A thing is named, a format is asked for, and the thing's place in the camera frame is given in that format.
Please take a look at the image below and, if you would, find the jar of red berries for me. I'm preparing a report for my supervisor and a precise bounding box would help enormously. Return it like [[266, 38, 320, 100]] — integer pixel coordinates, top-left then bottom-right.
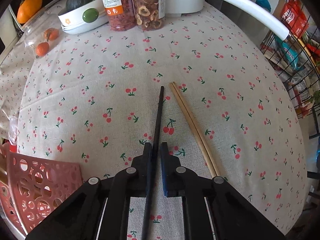
[[103, 0, 136, 31]]

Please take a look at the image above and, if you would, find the glass jar with tangerines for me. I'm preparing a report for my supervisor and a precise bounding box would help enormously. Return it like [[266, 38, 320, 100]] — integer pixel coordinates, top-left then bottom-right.
[[23, 12, 63, 59]]

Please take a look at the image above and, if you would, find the bamboo chopstick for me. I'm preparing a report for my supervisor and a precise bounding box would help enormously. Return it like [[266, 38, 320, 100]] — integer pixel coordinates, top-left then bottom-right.
[[169, 82, 218, 179], [171, 81, 222, 178]]

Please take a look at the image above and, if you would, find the jar of dried fruit rings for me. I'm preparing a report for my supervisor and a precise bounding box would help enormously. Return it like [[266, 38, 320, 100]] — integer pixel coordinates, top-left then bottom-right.
[[133, 0, 165, 31]]

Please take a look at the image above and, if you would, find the pink perforated utensil basket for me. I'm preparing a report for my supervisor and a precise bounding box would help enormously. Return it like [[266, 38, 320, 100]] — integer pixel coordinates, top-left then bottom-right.
[[1, 143, 82, 236]]

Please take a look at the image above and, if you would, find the black chopstick gold band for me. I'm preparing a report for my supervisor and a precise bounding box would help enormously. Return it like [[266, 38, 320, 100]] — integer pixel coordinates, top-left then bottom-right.
[[141, 86, 164, 240]]

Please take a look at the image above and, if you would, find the white electric cooking pot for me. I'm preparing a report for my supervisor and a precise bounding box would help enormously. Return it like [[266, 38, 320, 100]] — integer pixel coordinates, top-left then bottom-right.
[[165, 0, 289, 41]]

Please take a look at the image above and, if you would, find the white bowl green knob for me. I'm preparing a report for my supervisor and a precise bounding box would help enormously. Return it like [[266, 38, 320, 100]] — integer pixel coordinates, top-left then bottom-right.
[[58, 0, 108, 35]]

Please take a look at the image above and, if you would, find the red snack package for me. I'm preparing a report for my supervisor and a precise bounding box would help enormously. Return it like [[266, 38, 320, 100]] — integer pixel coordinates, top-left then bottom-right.
[[280, 0, 309, 38]]

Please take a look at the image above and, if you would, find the large orange fruit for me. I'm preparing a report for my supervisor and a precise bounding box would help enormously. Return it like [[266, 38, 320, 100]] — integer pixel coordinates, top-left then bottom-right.
[[17, 0, 43, 24]]

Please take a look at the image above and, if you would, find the black wire rack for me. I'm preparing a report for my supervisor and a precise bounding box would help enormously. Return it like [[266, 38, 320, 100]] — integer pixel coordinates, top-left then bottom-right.
[[260, 0, 319, 139]]

